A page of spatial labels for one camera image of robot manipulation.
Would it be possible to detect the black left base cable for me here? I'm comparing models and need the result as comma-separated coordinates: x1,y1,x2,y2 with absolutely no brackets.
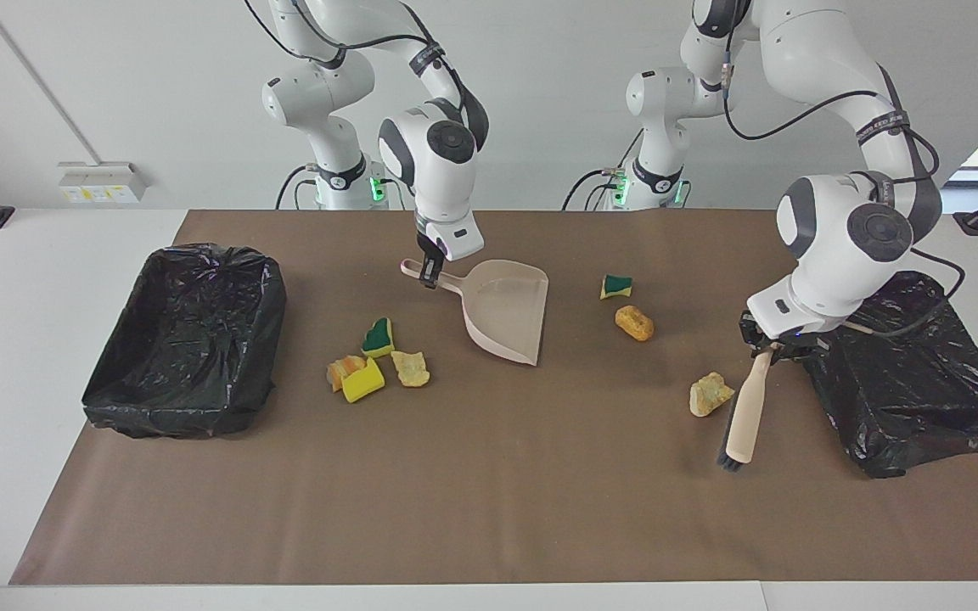
563,168,626,211

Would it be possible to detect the brown bread roll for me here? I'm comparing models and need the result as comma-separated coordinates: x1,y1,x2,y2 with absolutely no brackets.
615,305,655,343

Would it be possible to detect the brown paper table mat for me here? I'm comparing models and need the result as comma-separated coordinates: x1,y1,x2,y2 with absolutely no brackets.
9,210,978,586

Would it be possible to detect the orange crusty bread piece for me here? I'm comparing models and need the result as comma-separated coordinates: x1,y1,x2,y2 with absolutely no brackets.
325,354,368,393

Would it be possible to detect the black base cable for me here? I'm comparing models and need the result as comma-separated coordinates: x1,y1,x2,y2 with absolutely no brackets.
275,164,320,210
563,168,626,211

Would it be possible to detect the yellow sponge block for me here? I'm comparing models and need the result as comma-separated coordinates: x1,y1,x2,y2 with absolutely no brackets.
341,357,387,404

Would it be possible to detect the pale yellow foam piece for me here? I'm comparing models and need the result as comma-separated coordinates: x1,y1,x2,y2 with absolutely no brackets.
391,350,431,390

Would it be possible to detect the pink handled hand brush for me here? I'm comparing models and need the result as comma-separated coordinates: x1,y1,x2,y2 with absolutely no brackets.
716,350,774,473

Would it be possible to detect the black right base cable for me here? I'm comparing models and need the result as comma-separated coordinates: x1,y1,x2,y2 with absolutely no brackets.
275,164,320,210

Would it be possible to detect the pale bread chunk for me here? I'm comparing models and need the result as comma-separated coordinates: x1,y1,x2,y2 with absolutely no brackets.
689,371,736,418

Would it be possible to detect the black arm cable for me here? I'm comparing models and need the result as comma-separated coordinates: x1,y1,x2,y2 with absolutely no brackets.
722,17,965,338
243,0,477,128

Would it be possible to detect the pink plastic dustpan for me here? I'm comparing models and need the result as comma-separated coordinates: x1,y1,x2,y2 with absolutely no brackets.
400,258,550,367

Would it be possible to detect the thick green yellow sponge scrap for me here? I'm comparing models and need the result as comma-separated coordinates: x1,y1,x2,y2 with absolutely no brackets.
361,317,396,360

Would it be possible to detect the black bag lined bin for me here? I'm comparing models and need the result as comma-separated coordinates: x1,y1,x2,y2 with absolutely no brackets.
795,270,978,480
81,243,288,440

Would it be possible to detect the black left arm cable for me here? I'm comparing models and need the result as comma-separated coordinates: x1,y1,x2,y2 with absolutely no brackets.
722,17,965,338

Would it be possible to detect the white wall socket box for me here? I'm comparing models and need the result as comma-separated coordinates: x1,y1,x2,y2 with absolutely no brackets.
58,161,149,205

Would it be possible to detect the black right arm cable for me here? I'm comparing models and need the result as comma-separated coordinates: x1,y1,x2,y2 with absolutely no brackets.
243,0,477,128

